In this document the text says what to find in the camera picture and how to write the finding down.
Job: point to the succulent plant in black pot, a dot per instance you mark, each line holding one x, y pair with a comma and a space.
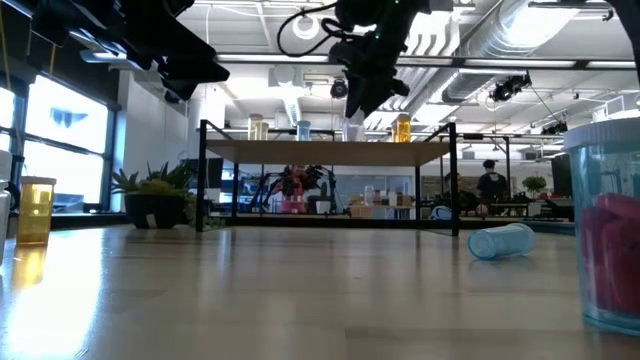
155, 207

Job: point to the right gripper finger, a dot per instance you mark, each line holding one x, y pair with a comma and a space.
382, 92
359, 95

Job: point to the amber medicine bottle white cap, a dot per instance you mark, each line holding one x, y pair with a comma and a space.
402, 130
36, 215

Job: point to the wooden shelf black metal legs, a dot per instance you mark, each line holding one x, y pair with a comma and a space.
325, 152

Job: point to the clear plastic container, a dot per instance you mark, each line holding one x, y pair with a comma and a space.
369, 196

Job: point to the blue bottle with red pills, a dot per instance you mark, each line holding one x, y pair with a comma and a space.
610, 240

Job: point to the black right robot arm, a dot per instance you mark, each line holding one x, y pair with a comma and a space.
632, 30

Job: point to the white blue round object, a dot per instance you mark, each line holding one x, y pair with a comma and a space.
441, 213

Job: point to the black overhead light bar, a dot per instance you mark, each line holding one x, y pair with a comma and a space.
525, 63

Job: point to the black round ceiling fixture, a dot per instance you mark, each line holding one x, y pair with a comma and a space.
337, 90

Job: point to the silver ventilation duct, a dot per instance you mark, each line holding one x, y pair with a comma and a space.
500, 35

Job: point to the black ceiling track light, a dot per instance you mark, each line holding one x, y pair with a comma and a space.
507, 89

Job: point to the light blue medicine bottle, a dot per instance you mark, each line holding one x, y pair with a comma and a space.
303, 131

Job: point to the bushy green plant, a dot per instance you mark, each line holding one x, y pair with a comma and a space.
534, 184

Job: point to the clear medicine bottle white cap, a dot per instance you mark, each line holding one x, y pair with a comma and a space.
354, 131

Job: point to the clear bottle green label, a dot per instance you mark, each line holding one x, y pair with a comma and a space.
4, 210

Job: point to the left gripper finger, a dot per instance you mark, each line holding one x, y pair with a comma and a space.
182, 90
192, 57

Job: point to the small plant white pot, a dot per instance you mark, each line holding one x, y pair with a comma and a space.
323, 206

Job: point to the black monitor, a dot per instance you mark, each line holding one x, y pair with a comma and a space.
559, 175

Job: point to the black aluminium table frame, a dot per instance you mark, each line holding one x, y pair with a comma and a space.
300, 222

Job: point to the person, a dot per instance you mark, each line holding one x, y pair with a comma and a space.
462, 200
492, 185
295, 195

